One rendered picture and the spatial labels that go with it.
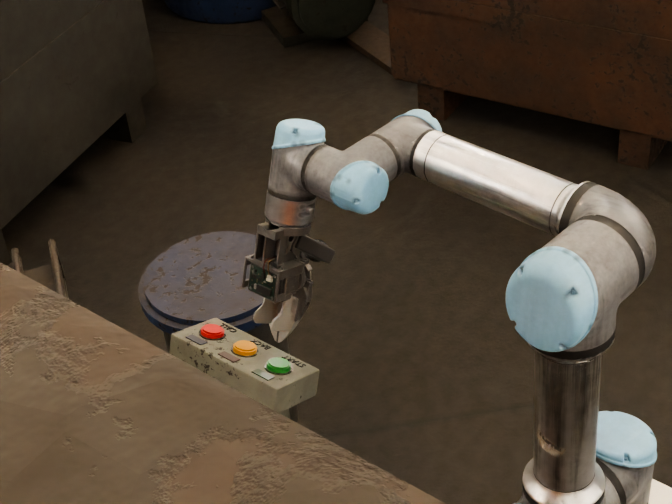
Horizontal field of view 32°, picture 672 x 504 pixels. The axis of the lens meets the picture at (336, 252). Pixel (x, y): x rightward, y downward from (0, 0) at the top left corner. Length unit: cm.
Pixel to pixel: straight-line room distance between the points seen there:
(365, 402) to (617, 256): 131
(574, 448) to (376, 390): 115
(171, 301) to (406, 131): 80
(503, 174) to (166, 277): 99
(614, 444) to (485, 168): 46
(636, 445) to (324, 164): 62
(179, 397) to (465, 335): 264
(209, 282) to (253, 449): 219
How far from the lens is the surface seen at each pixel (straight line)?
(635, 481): 180
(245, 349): 193
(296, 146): 171
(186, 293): 236
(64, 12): 335
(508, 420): 263
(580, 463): 164
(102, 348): 21
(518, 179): 161
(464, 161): 166
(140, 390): 20
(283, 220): 175
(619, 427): 181
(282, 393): 186
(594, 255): 145
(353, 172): 164
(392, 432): 261
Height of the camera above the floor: 189
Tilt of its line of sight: 37 degrees down
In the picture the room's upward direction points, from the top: 6 degrees counter-clockwise
